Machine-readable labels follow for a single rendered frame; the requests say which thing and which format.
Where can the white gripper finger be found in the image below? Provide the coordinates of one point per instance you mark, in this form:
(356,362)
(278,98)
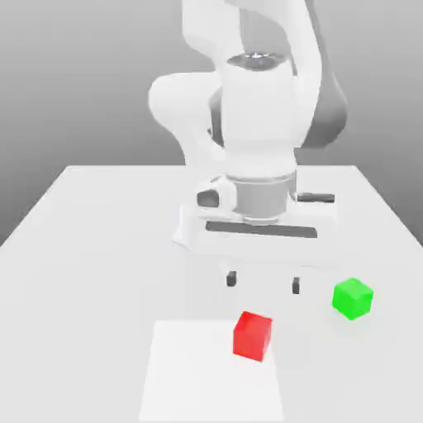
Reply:
(231,274)
(295,281)

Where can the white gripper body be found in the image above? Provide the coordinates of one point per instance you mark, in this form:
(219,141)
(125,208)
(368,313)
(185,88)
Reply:
(257,244)

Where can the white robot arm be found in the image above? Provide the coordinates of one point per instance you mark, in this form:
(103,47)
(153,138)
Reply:
(257,125)

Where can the small green cube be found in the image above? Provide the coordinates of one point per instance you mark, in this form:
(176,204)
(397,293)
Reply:
(352,298)

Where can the small red cube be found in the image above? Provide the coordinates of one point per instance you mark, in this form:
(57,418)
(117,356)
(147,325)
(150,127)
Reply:
(251,337)

